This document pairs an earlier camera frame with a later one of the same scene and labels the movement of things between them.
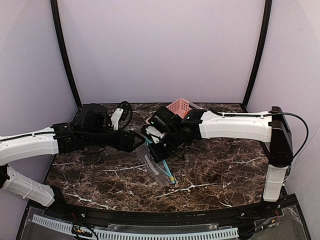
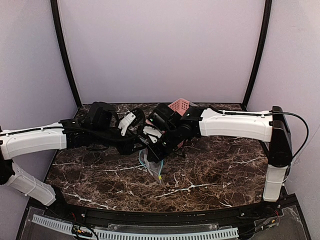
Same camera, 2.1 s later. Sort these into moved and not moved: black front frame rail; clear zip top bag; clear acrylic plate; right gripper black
Moved: clear zip top bag
Not moved: clear acrylic plate; black front frame rail; right gripper black
